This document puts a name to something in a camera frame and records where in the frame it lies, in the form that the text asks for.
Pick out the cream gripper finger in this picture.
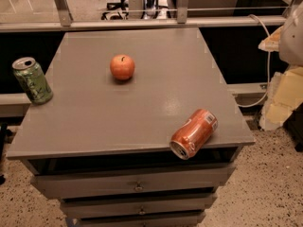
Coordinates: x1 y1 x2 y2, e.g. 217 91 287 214
258 27 282 52
259 65 303 131

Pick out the red apple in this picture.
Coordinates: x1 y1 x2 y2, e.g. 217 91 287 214
110 55 134 80

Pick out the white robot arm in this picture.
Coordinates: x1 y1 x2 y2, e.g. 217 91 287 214
258 2 303 131

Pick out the orange soda can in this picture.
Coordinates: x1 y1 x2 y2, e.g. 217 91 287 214
169 109 218 160

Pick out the black office chair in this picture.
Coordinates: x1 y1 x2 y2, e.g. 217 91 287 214
101 0 128 21

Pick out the grey drawer cabinet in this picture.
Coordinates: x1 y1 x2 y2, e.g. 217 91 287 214
8 28 254 227

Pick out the grey metal railing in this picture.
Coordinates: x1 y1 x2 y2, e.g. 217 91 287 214
0 0 302 32

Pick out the green soda can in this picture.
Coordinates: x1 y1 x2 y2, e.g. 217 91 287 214
12 57 53 104

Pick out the white cable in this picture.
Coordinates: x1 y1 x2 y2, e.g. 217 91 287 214
237 14 273 109

